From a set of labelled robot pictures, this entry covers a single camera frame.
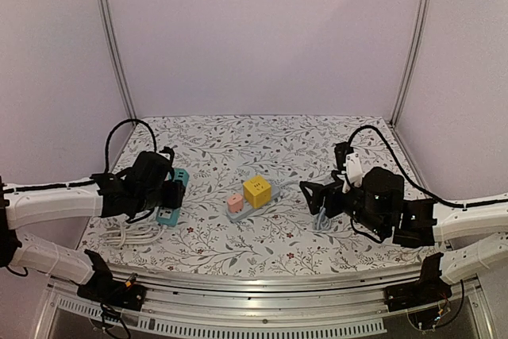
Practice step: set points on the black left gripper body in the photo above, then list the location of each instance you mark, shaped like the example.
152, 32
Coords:
152, 199

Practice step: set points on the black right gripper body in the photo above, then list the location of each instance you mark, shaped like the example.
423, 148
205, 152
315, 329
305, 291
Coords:
336, 194

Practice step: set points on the teal white power strip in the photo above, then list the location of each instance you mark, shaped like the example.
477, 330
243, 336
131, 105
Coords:
170, 217

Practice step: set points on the yellow cube plug adapter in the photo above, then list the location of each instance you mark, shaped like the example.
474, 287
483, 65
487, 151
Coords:
257, 191

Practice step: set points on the light blue power strip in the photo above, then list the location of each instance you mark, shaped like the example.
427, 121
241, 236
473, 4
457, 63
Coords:
248, 210

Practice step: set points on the pink cube plug adapter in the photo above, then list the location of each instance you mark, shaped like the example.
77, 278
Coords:
235, 203

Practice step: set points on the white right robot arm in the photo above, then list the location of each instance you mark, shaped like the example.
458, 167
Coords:
484, 217

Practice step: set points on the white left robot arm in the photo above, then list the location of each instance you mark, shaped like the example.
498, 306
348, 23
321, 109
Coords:
27, 205

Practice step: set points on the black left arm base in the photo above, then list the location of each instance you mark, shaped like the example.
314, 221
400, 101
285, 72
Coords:
102, 287

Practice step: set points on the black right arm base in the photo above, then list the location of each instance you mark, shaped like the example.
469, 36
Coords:
427, 289

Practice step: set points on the floral patterned table mat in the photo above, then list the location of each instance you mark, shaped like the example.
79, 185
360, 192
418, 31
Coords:
219, 154

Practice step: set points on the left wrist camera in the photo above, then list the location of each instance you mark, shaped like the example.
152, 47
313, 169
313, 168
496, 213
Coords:
168, 152

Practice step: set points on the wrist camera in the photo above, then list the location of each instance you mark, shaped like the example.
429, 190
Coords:
168, 152
348, 165

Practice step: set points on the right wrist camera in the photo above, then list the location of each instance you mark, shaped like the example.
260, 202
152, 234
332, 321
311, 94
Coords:
348, 165

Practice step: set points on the aluminium front rail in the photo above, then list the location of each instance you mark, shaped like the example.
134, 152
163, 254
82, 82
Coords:
338, 305

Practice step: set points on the left aluminium frame post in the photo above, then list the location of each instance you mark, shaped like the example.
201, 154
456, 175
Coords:
115, 57

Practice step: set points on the aluminium frame post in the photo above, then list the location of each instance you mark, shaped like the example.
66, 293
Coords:
115, 57
411, 61

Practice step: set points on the right aluminium frame post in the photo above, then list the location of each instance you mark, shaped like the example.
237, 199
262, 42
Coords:
411, 61

